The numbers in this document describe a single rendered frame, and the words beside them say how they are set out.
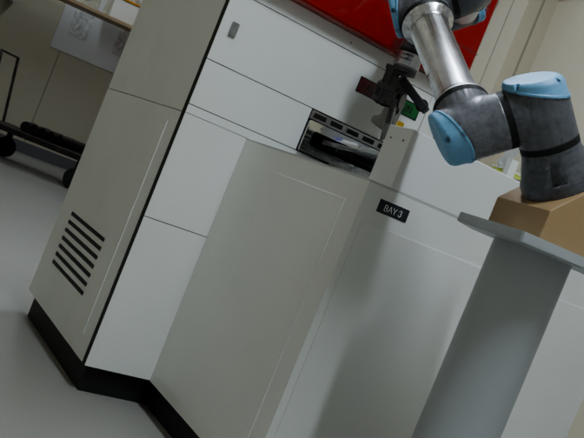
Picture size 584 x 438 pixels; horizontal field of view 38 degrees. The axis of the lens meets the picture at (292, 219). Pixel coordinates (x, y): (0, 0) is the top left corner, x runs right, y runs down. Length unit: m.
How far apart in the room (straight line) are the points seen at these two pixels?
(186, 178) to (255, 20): 0.47
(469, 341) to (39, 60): 8.28
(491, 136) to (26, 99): 8.26
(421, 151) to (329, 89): 0.64
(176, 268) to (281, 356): 0.57
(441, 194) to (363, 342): 0.39
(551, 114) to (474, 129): 0.14
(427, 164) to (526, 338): 0.48
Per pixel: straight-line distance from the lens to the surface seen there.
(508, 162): 2.51
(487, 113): 1.66
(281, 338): 1.96
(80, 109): 9.70
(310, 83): 2.48
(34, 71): 9.64
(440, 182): 1.99
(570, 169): 1.70
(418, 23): 1.92
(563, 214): 1.68
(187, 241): 2.39
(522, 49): 5.04
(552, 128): 1.68
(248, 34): 2.38
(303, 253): 1.98
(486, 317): 1.69
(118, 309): 2.38
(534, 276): 1.69
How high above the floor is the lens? 0.74
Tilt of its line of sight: 2 degrees down
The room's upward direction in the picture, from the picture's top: 22 degrees clockwise
